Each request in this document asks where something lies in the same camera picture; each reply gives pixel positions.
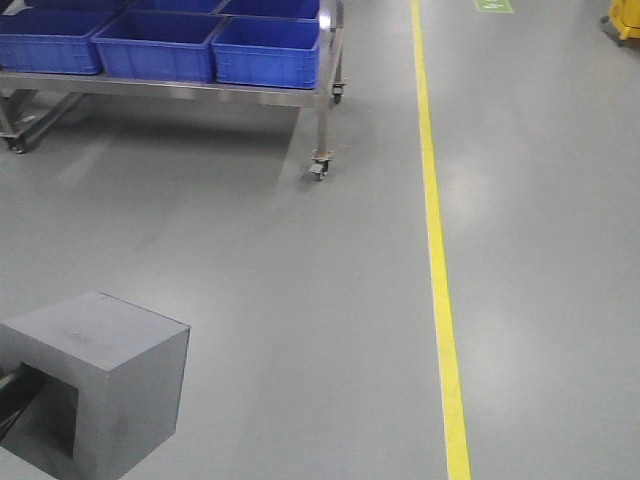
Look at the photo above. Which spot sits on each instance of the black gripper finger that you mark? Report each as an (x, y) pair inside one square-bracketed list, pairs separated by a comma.
[(18, 390)]

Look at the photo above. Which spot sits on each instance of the gray hollow square base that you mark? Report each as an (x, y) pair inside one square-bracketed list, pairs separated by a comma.
[(114, 374)]

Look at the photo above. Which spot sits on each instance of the blue cart bin left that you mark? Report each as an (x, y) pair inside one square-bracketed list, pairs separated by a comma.
[(52, 41)]

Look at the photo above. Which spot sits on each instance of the blue cart bin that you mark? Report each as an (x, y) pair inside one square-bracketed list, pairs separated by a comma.
[(52, 41), (268, 52), (154, 45)]

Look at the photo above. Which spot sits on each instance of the blue cart bin middle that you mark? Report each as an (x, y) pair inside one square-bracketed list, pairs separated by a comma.
[(154, 45)]

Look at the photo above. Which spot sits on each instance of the blue cart bin right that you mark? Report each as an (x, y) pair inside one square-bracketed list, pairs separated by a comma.
[(268, 52)]

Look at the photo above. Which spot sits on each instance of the yellow floor tape line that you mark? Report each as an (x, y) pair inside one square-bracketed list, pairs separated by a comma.
[(455, 432)]

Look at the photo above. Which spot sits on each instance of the green floor sign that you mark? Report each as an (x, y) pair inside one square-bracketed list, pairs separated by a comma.
[(494, 6)]

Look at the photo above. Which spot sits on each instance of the yellow mop bucket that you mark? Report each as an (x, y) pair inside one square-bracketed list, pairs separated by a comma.
[(624, 16)]

